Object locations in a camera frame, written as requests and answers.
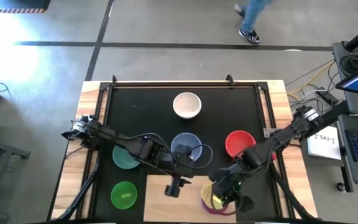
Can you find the wooden shelf board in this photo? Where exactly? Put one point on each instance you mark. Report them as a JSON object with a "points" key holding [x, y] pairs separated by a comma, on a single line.
{"points": [[157, 205]]}

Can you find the black aluminium table frame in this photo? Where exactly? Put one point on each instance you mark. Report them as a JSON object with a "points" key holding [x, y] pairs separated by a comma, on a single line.
{"points": [[182, 84]]}

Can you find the teal ceramic bowl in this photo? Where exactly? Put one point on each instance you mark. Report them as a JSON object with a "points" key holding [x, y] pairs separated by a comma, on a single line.
{"points": [[121, 158]]}

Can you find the small purple plastic bowl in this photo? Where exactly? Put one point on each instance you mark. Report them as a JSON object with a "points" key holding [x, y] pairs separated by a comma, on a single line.
{"points": [[211, 211]]}

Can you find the white paper sign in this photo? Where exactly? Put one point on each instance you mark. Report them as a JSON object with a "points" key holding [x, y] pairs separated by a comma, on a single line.
{"points": [[325, 146]]}

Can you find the black frame strut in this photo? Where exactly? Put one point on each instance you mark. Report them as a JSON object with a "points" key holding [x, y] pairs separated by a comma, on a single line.
{"points": [[82, 189], [291, 196]]}

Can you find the black table clamp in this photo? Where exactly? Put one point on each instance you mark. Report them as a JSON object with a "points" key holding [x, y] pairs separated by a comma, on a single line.
{"points": [[114, 79], [229, 79]]}

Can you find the black table mat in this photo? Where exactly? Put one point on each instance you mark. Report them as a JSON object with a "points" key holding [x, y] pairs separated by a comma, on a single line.
{"points": [[148, 102]]}

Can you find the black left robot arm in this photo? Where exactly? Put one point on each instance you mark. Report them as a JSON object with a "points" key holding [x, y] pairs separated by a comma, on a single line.
{"points": [[110, 137]]}

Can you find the blue-grey ceramic bowl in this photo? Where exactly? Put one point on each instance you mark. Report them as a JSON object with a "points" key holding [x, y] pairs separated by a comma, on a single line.
{"points": [[179, 140]]}

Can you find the red ceramic bowl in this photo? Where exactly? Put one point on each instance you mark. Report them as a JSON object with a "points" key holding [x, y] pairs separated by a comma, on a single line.
{"points": [[238, 141]]}

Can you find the grey metal plate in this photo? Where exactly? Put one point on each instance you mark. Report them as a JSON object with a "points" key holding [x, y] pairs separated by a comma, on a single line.
{"points": [[268, 133]]}

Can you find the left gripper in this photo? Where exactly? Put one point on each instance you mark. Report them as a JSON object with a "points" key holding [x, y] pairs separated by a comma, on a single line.
{"points": [[174, 189]]}

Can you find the black power strip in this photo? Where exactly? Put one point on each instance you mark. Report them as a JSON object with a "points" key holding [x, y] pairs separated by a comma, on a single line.
{"points": [[326, 96]]}

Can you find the black hazard-striped floor mat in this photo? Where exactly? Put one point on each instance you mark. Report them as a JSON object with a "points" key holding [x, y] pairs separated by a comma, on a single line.
{"points": [[17, 3]]}

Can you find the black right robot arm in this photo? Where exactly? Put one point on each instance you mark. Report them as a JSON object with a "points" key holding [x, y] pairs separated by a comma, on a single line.
{"points": [[275, 140]]}

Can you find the white ceramic bowl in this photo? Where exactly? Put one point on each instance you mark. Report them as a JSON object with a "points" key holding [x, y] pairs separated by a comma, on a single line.
{"points": [[186, 104]]}

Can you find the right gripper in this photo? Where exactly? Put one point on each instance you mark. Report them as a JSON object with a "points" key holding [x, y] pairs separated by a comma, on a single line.
{"points": [[225, 183]]}

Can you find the black caster wheel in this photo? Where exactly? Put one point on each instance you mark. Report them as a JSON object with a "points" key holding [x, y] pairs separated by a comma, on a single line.
{"points": [[341, 186]]}

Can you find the small red light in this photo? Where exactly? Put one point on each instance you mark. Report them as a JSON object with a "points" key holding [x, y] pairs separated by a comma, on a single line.
{"points": [[273, 157]]}

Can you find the person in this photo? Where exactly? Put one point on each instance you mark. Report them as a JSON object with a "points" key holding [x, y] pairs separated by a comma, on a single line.
{"points": [[252, 12]]}

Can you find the small green plastic bowl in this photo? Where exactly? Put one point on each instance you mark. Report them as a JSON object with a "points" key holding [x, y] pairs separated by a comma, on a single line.
{"points": [[120, 200]]}

